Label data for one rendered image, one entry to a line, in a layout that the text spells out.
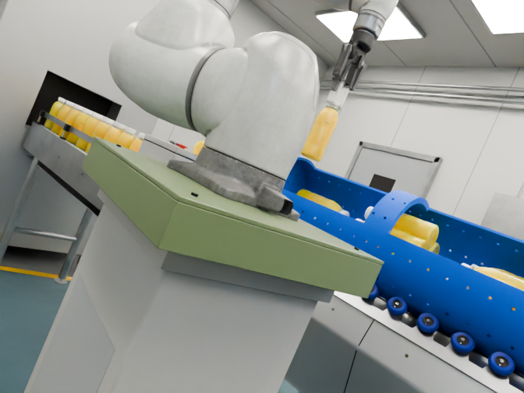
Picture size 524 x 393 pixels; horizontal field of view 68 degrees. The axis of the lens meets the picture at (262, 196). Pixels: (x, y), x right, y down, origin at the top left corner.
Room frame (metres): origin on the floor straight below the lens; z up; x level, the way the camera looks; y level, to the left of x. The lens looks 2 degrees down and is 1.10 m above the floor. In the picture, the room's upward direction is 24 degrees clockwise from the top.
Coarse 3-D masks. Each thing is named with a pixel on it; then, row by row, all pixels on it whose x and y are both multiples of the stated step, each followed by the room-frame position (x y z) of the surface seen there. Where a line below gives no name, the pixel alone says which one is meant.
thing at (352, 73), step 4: (360, 56) 1.23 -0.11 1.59; (360, 60) 1.23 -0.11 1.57; (360, 64) 1.24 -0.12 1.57; (352, 68) 1.24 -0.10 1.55; (356, 68) 1.23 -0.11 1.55; (348, 72) 1.25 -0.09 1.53; (352, 72) 1.24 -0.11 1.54; (356, 72) 1.24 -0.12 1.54; (348, 76) 1.25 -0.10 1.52; (352, 76) 1.24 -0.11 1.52; (348, 80) 1.25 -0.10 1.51; (352, 80) 1.24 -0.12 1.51; (344, 84) 1.26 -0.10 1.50; (348, 84) 1.26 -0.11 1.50; (352, 84) 1.25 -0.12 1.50
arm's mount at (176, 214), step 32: (96, 160) 0.61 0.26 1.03; (128, 160) 0.51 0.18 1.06; (128, 192) 0.47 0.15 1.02; (160, 192) 0.41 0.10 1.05; (192, 192) 0.42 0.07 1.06; (160, 224) 0.39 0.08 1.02; (192, 224) 0.39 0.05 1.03; (224, 224) 0.41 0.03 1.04; (256, 224) 0.44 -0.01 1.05; (288, 224) 0.55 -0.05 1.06; (192, 256) 0.40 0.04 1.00; (224, 256) 0.42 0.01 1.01; (256, 256) 0.45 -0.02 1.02; (288, 256) 0.48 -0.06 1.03; (320, 256) 0.51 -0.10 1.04; (352, 256) 0.56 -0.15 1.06; (352, 288) 0.57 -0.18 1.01
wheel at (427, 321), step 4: (420, 316) 0.87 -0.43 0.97; (424, 316) 0.87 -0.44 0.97; (428, 316) 0.87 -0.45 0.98; (432, 316) 0.86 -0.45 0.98; (420, 320) 0.86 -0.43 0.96; (424, 320) 0.86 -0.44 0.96; (428, 320) 0.85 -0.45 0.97; (432, 320) 0.86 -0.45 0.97; (436, 320) 0.85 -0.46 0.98; (420, 324) 0.85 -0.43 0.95; (424, 324) 0.85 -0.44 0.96; (428, 324) 0.85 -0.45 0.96; (432, 324) 0.85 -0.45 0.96; (436, 324) 0.85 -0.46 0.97; (420, 328) 0.86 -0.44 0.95; (424, 328) 0.85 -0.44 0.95; (428, 328) 0.84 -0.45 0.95; (432, 328) 0.84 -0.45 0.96; (436, 328) 0.84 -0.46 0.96; (428, 332) 0.85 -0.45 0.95; (432, 332) 0.85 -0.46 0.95
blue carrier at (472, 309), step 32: (288, 192) 1.14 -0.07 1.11; (320, 192) 1.38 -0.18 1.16; (352, 192) 1.27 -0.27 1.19; (384, 192) 1.17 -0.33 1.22; (320, 224) 1.05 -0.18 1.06; (352, 224) 0.99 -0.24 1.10; (384, 224) 0.94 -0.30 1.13; (448, 224) 1.06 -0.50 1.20; (384, 256) 0.92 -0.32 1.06; (416, 256) 0.88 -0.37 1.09; (448, 256) 1.09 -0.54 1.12; (480, 256) 1.03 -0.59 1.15; (512, 256) 0.97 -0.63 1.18; (384, 288) 0.95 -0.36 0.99; (416, 288) 0.87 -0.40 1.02; (448, 288) 0.82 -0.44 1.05; (480, 288) 0.79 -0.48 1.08; (512, 288) 0.75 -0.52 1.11; (448, 320) 0.84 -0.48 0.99; (480, 320) 0.79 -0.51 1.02; (512, 320) 0.74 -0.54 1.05; (512, 352) 0.76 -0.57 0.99
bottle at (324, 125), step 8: (328, 104) 1.23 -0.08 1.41; (320, 112) 1.22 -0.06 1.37; (328, 112) 1.20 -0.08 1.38; (336, 112) 1.21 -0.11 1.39; (320, 120) 1.20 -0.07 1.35; (328, 120) 1.20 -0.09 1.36; (336, 120) 1.21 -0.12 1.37; (312, 128) 1.22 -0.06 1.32; (320, 128) 1.20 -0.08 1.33; (328, 128) 1.20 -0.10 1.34; (312, 136) 1.21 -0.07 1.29; (320, 136) 1.20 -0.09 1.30; (328, 136) 1.21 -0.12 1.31; (304, 144) 1.23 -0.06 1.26; (312, 144) 1.20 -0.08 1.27; (320, 144) 1.20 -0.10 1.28; (304, 152) 1.21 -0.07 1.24; (312, 152) 1.20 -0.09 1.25; (320, 152) 1.21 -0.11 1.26; (320, 160) 1.23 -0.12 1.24
